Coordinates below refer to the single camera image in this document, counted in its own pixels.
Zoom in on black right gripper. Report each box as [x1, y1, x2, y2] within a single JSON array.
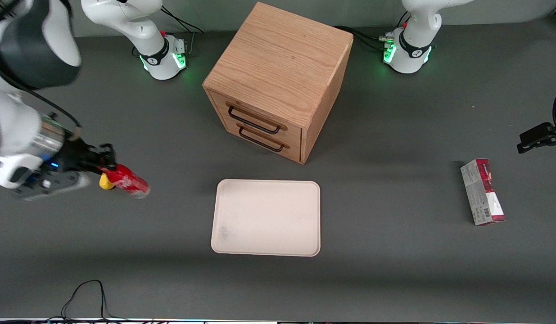
[[52, 134, 117, 175]]

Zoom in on red coke bottle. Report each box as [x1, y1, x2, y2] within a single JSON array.
[[101, 164, 151, 199]]

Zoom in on beige rectangular tray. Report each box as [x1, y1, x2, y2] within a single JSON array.
[[211, 179, 321, 257]]

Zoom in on red and grey carton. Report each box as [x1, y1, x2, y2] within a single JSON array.
[[460, 158, 506, 226]]

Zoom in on wooden drawer cabinet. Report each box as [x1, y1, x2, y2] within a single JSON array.
[[202, 2, 354, 165]]

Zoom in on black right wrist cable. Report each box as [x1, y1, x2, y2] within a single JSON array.
[[0, 63, 83, 131]]

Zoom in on black cable at table edge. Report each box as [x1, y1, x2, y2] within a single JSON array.
[[35, 279, 170, 324]]

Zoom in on black drawer handle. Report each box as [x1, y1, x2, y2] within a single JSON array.
[[226, 104, 282, 135], [238, 126, 285, 153]]

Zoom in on black right arm base cables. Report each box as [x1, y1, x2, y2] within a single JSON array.
[[160, 6, 206, 57]]

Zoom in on black arm base cables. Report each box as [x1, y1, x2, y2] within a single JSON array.
[[160, 6, 206, 57], [334, 11, 411, 51]]

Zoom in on black left arm base cables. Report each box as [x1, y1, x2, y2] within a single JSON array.
[[334, 11, 411, 51]]

